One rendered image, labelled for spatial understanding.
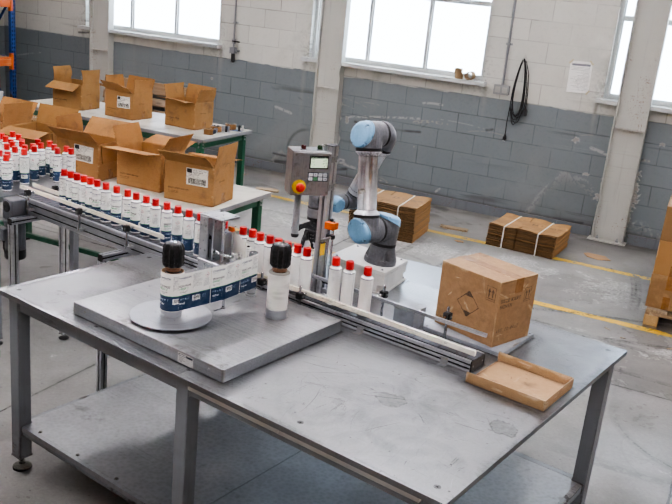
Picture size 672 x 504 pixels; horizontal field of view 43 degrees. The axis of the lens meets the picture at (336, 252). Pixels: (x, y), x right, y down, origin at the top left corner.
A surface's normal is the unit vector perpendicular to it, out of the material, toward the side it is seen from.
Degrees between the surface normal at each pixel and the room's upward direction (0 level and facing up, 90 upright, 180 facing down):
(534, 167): 90
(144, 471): 0
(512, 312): 90
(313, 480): 1
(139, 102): 88
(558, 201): 90
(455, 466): 0
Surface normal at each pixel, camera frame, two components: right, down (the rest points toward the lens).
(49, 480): 0.10, -0.95
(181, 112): -0.48, 0.21
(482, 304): -0.74, 0.13
